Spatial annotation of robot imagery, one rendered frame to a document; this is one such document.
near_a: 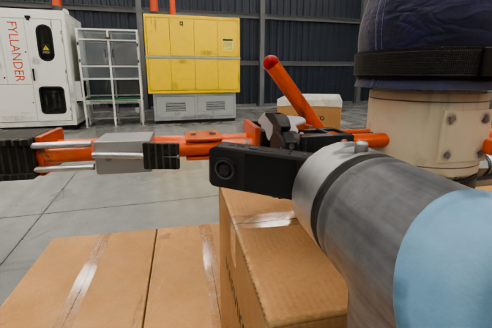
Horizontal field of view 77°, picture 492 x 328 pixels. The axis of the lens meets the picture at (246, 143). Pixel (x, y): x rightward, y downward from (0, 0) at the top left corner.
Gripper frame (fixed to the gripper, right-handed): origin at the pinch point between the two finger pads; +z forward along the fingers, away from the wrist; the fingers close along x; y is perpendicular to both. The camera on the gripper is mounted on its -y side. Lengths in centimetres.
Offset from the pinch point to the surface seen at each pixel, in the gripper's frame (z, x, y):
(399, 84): -5.7, 8.6, 18.3
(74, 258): 64, -54, -51
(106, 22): 1029, 163, -229
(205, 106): 728, -70, 43
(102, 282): 48, -54, -38
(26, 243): 183, -108, -124
